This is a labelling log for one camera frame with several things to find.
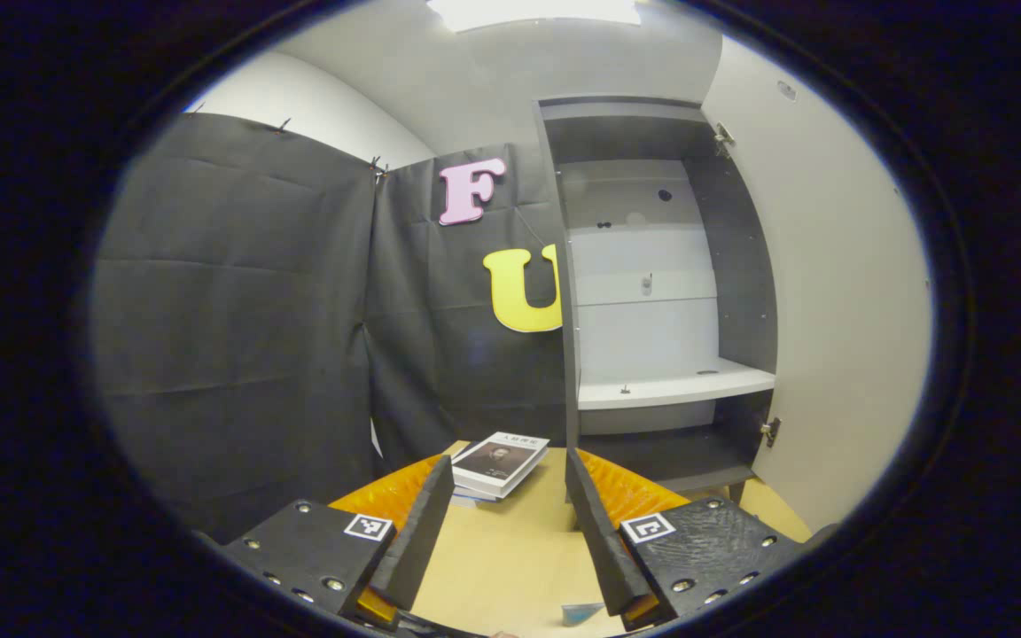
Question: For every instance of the black backdrop cloth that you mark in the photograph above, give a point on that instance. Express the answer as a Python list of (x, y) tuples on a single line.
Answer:
[(227, 310)]

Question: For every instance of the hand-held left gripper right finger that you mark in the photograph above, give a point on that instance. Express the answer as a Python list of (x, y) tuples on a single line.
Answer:
[(604, 549)]

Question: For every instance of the white portrait cover book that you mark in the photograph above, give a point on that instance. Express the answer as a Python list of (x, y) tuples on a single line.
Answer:
[(502, 461)]

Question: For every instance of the dark grey cabinet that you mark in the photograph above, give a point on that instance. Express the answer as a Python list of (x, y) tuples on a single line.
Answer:
[(745, 266)]

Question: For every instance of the grey cabinet door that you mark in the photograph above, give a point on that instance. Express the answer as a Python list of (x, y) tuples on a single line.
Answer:
[(830, 266)]

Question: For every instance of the metal door hinge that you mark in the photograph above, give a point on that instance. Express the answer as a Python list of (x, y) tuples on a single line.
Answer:
[(723, 137), (770, 431)]

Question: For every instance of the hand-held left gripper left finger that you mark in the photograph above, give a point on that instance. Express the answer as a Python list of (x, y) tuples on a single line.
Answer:
[(417, 540)]

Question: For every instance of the white cabinet shelf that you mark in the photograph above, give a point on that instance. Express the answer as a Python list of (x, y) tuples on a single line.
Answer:
[(670, 385)]

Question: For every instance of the long ceiling light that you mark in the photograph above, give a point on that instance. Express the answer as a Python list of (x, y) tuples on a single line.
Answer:
[(533, 12)]

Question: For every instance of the blue coaster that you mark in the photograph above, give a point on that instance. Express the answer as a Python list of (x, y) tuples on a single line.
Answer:
[(581, 613)]

